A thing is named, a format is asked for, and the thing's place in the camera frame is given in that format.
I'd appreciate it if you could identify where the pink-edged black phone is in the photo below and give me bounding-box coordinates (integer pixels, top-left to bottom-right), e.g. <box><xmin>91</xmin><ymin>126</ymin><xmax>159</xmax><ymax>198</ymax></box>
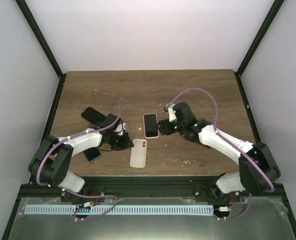
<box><xmin>144</xmin><ymin>114</ymin><xmax>159</xmax><ymax>138</ymax></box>

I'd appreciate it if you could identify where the pink phone case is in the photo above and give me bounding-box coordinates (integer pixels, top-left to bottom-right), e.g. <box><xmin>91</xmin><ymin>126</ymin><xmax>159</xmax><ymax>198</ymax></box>
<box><xmin>142</xmin><ymin>112</ymin><xmax>160</xmax><ymax>139</ymax></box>

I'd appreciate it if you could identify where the white phone case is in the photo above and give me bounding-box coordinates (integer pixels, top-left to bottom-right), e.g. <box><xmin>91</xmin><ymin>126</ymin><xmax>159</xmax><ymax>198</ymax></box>
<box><xmin>130</xmin><ymin>139</ymin><xmax>147</xmax><ymax>168</ymax></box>

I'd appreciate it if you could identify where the blue-edged black phone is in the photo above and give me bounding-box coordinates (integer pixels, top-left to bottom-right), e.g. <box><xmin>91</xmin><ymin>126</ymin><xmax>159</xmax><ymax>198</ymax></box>
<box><xmin>83</xmin><ymin>147</ymin><xmax>101</xmax><ymax>162</ymax></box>

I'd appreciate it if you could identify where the black phone case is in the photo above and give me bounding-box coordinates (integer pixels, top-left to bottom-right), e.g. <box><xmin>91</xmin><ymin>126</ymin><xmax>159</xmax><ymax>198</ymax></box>
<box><xmin>81</xmin><ymin>107</ymin><xmax>106</xmax><ymax>125</ymax></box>

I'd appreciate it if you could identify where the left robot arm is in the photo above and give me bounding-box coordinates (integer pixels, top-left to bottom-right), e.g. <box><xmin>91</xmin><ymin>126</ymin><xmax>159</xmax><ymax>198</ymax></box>
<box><xmin>28</xmin><ymin>113</ymin><xmax>134</xmax><ymax>202</ymax></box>

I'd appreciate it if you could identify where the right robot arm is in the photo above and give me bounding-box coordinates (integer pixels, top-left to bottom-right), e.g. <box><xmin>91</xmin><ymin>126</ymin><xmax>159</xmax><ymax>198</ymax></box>
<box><xmin>157</xmin><ymin>102</ymin><xmax>281</xmax><ymax>202</ymax></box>

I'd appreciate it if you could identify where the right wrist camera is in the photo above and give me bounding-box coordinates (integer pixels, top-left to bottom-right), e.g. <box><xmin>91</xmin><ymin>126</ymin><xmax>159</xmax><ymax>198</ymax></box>
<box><xmin>167</xmin><ymin>103</ymin><xmax>177</xmax><ymax>123</ymax></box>

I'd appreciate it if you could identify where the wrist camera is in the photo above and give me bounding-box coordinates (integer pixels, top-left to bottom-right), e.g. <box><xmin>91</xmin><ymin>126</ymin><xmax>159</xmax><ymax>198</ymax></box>
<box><xmin>167</xmin><ymin>103</ymin><xmax>177</xmax><ymax>123</ymax></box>
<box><xmin>114</xmin><ymin>122</ymin><xmax>128</xmax><ymax>136</ymax></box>

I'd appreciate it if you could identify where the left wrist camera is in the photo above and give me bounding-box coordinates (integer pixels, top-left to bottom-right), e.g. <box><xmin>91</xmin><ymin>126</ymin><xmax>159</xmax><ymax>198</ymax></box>
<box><xmin>114</xmin><ymin>122</ymin><xmax>128</xmax><ymax>136</ymax></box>

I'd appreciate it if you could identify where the black aluminium frame rail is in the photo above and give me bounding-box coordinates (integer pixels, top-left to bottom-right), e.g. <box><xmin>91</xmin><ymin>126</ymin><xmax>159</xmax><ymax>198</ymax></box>
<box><xmin>18</xmin><ymin>175</ymin><xmax>285</xmax><ymax>204</ymax></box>

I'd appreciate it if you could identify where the light blue slotted cable duct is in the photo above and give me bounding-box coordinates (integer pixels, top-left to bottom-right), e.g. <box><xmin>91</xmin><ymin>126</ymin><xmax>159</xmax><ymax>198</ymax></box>
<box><xmin>24</xmin><ymin>204</ymin><xmax>214</xmax><ymax>216</ymax></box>

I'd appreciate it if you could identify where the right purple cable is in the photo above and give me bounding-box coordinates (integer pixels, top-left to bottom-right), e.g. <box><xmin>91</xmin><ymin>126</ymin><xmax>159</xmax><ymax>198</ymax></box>
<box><xmin>166</xmin><ymin>88</ymin><xmax>275</xmax><ymax>221</ymax></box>

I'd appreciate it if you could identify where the purple cable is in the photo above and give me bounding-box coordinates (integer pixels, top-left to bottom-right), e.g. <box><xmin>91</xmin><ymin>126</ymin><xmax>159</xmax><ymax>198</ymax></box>
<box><xmin>36</xmin><ymin>105</ymin><xmax>122</xmax><ymax>221</ymax></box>
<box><xmin>166</xmin><ymin>88</ymin><xmax>275</xmax><ymax>221</ymax></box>

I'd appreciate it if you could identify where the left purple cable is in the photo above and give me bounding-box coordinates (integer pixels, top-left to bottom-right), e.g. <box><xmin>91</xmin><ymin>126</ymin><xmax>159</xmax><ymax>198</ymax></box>
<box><xmin>36</xmin><ymin>105</ymin><xmax>122</xmax><ymax>221</ymax></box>

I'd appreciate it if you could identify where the right black frame post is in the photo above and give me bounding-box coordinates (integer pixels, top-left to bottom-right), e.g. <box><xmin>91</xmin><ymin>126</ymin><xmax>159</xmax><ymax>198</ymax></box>
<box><xmin>236</xmin><ymin>0</ymin><xmax>286</xmax><ymax>76</ymax></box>

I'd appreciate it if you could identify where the black frame post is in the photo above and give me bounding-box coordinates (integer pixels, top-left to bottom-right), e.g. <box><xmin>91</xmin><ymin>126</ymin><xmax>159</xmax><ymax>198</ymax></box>
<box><xmin>236</xmin><ymin>0</ymin><xmax>286</xmax><ymax>76</ymax></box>
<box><xmin>14</xmin><ymin>0</ymin><xmax>64</xmax><ymax>78</ymax></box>

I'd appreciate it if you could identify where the left black frame post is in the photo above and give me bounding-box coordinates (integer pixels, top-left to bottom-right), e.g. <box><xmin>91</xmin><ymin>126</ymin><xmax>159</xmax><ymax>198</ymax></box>
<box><xmin>14</xmin><ymin>0</ymin><xmax>64</xmax><ymax>78</ymax></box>

